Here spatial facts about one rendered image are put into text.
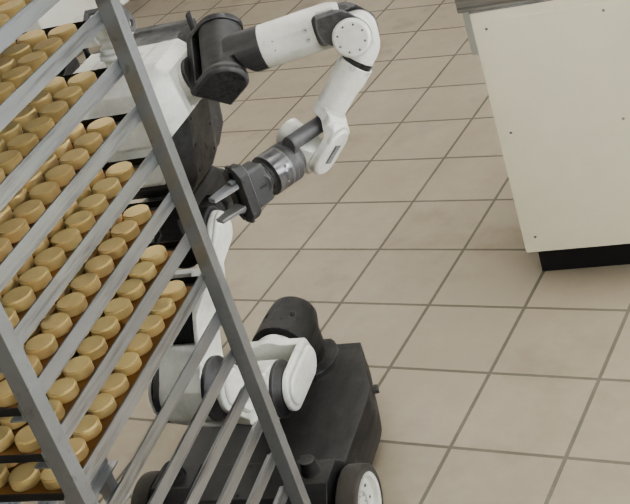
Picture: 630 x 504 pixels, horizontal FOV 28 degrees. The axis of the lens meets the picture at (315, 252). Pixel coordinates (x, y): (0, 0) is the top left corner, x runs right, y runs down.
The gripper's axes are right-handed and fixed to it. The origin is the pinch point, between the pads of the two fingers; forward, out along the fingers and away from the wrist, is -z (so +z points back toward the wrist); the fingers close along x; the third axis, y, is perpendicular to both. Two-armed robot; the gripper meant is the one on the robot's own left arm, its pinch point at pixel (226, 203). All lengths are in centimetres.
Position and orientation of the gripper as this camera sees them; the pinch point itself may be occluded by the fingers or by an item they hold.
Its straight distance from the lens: 247.7
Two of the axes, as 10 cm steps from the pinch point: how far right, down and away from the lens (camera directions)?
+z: 6.9, -5.2, 5.0
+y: 6.7, 1.9, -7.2
